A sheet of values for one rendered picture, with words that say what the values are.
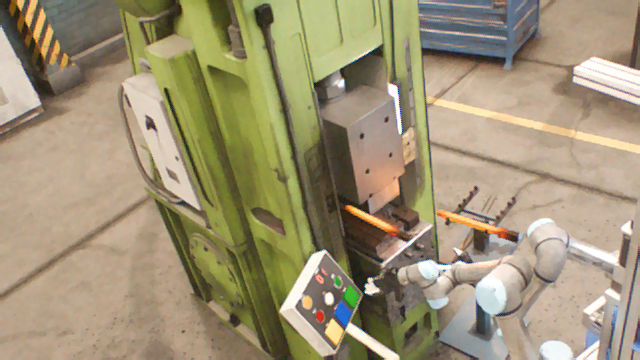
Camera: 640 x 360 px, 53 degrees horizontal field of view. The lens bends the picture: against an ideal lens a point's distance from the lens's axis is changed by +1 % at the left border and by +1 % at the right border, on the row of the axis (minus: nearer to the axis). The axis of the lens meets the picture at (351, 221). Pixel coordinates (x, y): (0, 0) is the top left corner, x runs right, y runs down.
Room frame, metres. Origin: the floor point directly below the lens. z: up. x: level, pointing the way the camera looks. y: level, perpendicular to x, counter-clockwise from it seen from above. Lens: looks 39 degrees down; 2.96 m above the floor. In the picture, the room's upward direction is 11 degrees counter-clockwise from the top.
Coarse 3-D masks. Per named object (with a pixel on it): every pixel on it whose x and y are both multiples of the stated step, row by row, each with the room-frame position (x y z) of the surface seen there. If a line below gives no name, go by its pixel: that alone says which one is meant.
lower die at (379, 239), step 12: (348, 216) 2.48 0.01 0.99; (360, 216) 2.45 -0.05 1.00; (384, 216) 2.43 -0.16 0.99; (348, 228) 2.40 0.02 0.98; (360, 228) 2.37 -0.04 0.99; (372, 228) 2.36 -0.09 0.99; (360, 240) 2.31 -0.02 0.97; (372, 240) 2.28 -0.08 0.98; (384, 240) 2.26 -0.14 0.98; (396, 240) 2.31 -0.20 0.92
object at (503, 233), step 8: (440, 216) 2.42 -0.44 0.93; (448, 216) 2.39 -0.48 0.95; (456, 216) 2.37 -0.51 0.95; (464, 224) 2.32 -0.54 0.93; (472, 224) 2.29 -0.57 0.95; (480, 224) 2.28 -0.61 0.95; (496, 232) 2.21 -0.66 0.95; (504, 232) 2.18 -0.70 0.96; (512, 232) 2.17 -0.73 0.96; (512, 240) 2.16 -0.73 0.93
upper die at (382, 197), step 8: (392, 184) 2.33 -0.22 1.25; (384, 192) 2.29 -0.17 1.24; (392, 192) 2.32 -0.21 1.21; (344, 200) 2.36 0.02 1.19; (368, 200) 2.23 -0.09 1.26; (376, 200) 2.26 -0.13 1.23; (384, 200) 2.29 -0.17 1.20; (360, 208) 2.27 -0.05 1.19; (368, 208) 2.23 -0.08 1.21; (376, 208) 2.25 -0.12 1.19
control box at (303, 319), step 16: (320, 256) 1.99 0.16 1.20; (304, 272) 1.94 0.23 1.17; (320, 272) 1.92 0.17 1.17; (336, 272) 1.96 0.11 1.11; (304, 288) 1.82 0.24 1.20; (320, 288) 1.86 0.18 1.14; (336, 288) 1.90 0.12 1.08; (288, 304) 1.76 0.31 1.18; (320, 304) 1.80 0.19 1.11; (336, 304) 1.84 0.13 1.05; (288, 320) 1.74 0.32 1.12; (304, 320) 1.70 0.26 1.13; (336, 320) 1.78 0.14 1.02; (304, 336) 1.71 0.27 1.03; (320, 336) 1.68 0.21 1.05; (320, 352) 1.69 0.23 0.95
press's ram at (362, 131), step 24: (360, 96) 2.43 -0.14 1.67; (384, 96) 2.39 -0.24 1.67; (336, 120) 2.27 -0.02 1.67; (360, 120) 2.24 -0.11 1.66; (384, 120) 2.33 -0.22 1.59; (336, 144) 2.26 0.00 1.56; (360, 144) 2.23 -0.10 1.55; (384, 144) 2.31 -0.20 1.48; (336, 168) 2.29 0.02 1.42; (360, 168) 2.22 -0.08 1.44; (384, 168) 2.30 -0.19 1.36; (360, 192) 2.20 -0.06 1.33
